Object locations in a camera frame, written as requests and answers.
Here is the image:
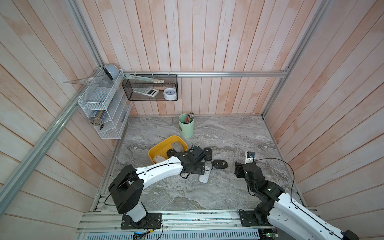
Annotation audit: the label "black mouse front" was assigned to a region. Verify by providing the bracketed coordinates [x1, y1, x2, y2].
[212, 160, 228, 170]

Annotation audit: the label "white mouse underside up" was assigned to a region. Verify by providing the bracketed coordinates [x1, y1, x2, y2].
[199, 165, 213, 184]

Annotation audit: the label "light grey mouse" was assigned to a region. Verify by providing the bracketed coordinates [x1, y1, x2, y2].
[171, 141, 185, 153]

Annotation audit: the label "large black mouse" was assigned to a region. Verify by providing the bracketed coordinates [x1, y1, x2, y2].
[153, 155, 167, 164]

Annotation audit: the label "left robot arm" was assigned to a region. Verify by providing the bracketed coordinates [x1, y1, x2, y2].
[108, 146, 213, 224]

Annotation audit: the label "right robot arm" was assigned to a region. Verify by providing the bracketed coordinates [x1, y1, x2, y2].
[235, 161, 359, 240]

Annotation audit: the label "yellow plastic storage box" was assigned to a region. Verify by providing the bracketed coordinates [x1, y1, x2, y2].
[148, 135, 188, 164]

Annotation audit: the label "mint green pencil cup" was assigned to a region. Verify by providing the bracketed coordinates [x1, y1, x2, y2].
[178, 113, 194, 138]

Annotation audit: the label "colored pencils in cup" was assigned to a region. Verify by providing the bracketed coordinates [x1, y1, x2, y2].
[185, 112, 194, 124]

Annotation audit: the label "white tape roll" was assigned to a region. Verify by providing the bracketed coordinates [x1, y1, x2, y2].
[163, 88, 178, 101]

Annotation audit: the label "white calculator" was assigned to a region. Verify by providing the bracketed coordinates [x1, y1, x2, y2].
[133, 88, 159, 98]

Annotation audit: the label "clear tube of pencils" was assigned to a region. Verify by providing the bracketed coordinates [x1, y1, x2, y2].
[89, 110, 105, 126]

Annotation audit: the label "green ruler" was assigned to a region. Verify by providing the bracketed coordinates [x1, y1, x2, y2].
[124, 74, 164, 84]

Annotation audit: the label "clear triangle ruler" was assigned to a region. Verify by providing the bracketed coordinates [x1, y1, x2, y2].
[65, 75, 114, 88]

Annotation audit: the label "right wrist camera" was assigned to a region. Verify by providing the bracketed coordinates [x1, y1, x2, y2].
[245, 151, 257, 164]

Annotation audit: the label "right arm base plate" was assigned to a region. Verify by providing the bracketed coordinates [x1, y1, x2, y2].
[238, 209, 269, 227]

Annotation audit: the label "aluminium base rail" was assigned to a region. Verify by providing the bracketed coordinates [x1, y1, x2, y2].
[74, 206, 326, 240]

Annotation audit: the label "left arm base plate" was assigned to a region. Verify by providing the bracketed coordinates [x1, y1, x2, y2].
[121, 213, 162, 230]

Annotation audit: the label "black wire mesh shelf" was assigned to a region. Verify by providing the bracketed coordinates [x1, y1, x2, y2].
[122, 74, 179, 102]

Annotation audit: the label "white wire mesh shelf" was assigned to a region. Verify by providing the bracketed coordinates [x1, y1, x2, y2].
[78, 69, 132, 140]

